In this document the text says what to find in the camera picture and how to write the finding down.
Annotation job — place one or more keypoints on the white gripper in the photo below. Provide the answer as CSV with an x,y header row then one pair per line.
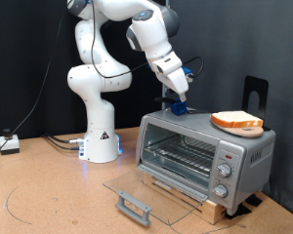
x,y
175,81

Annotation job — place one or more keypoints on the white bread slice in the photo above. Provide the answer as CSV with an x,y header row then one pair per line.
x,y
234,117

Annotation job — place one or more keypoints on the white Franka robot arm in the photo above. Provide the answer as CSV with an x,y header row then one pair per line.
x,y
153,29

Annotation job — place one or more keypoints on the silver oven knob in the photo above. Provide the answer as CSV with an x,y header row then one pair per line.
x,y
224,170
220,190

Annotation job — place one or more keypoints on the silver toaster oven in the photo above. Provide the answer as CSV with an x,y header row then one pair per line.
x,y
250,169

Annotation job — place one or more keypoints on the silver vertical metal pole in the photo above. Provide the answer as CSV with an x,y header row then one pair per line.
x,y
165,91

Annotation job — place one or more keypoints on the grey fabric backdrop curtain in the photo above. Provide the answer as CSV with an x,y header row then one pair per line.
x,y
218,48

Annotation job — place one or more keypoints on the black metal bookend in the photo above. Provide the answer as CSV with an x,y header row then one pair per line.
x,y
250,85

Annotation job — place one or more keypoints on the round wooden cutting board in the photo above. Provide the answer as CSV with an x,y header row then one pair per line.
x,y
247,132

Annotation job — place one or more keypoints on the slotted wooden base block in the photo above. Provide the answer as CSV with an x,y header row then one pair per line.
x,y
211,211

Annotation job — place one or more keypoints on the black fabric backdrop curtain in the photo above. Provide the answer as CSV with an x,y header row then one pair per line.
x,y
22,65

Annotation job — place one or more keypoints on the grey emergency stop box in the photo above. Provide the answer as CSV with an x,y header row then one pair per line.
x,y
9,144

